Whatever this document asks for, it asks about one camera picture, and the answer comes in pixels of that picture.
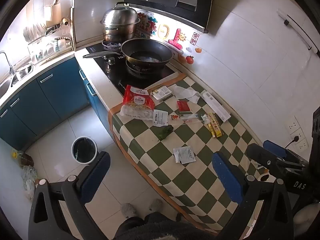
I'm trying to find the white wall bar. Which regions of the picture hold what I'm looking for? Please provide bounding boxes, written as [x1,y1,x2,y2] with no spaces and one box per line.
[277,9,319,53]

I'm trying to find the pink wall sticker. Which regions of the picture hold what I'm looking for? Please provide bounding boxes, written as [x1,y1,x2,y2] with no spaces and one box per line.
[168,28,187,51]

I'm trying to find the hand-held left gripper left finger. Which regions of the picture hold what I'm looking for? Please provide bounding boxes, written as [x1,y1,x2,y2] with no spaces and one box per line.
[28,151,111,240]

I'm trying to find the round white bin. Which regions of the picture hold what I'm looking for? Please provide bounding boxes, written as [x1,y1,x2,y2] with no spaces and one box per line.
[72,137,97,165]

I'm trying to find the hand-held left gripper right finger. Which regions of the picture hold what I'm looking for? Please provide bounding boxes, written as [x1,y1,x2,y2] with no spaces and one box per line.
[212,152,297,240]

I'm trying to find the white wall socket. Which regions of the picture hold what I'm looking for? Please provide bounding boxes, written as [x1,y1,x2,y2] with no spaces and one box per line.
[296,139,310,150]
[287,116,300,128]
[290,128,306,140]

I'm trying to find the green checked tablecloth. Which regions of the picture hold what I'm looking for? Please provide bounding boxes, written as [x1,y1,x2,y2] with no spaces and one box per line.
[108,72,265,233]

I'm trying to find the steel faucet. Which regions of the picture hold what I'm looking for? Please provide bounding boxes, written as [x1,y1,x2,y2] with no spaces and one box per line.
[0,51,13,74]

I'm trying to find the green vegetable leaf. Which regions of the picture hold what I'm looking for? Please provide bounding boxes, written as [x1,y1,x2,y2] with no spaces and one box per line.
[157,125,173,141]

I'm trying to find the black plug with cable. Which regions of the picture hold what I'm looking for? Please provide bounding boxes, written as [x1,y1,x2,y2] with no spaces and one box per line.
[285,135,300,147]

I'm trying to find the white tissue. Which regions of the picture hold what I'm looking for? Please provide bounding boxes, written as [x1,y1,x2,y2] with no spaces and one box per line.
[173,85,201,104]

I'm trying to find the torn white packet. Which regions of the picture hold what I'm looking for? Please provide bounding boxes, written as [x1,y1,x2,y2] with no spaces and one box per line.
[173,145,196,165]

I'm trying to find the steel sink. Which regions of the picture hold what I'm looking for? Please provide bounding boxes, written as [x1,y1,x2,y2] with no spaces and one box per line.
[0,62,34,98]

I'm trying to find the yellow packet strip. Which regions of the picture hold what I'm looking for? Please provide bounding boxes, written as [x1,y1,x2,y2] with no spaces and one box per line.
[206,112,222,138]

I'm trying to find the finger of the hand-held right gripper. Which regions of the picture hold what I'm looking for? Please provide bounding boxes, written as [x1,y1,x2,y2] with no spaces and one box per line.
[246,143,308,173]
[262,140,307,162]

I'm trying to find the yellow frame wall sticker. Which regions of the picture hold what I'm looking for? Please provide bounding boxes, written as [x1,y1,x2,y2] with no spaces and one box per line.
[158,25,170,40]

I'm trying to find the red snack bag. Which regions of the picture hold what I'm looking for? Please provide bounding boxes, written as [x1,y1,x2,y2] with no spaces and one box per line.
[119,84,156,120]

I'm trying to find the long clear wrapper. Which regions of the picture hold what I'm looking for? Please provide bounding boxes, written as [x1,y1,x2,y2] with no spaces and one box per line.
[168,113,208,124]

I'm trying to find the grey fluffy slipper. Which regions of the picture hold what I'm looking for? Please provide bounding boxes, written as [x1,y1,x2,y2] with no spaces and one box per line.
[121,203,137,218]
[149,199,164,212]

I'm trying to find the black range hood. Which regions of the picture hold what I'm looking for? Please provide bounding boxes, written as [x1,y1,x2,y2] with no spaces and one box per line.
[114,0,213,33]

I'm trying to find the person's dark fleece clothing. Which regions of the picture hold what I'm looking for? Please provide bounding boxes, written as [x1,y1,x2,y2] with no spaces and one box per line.
[114,211,218,240]

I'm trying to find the blue kitchen cabinet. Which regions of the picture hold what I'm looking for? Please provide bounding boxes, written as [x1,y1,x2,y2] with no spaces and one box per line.
[0,56,118,152]

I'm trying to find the red sachet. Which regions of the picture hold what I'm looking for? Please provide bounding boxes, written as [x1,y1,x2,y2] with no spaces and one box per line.
[177,100,192,113]

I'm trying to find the dish rack with bowls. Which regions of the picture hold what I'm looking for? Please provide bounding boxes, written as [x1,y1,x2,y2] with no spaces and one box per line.
[24,20,73,63]

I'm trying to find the steel bowl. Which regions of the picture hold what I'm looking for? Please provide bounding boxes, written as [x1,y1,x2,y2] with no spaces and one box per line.
[15,64,33,79]

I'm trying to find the black gas stove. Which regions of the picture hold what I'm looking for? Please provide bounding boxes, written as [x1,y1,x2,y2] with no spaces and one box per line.
[85,40,175,94]

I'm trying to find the white printed sachet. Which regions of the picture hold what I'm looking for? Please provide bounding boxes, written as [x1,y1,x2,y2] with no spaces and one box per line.
[152,109,169,127]

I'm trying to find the small white box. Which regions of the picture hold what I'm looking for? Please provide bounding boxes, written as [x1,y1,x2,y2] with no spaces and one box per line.
[151,86,173,101]

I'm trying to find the long white paper box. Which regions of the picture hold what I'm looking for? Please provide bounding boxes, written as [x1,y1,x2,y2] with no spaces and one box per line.
[200,91,231,123]

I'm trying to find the cooking oil bottle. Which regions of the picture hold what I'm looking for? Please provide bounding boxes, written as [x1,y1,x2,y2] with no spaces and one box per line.
[10,148,34,167]

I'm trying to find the black wok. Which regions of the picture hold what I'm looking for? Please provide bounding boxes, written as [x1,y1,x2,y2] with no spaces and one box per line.
[82,38,175,70]

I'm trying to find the chopstick holder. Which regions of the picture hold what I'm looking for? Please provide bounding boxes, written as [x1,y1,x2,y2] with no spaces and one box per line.
[44,0,62,22]

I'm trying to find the clear plastic bags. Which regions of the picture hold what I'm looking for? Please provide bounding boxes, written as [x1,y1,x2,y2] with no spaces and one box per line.
[22,165,40,200]

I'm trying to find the steel steamer pot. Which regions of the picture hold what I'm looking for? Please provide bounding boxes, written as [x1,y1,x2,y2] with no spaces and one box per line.
[100,2,140,43]

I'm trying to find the colourful letter wall stickers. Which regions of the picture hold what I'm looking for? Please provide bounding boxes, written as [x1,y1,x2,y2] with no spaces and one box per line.
[137,12,158,40]

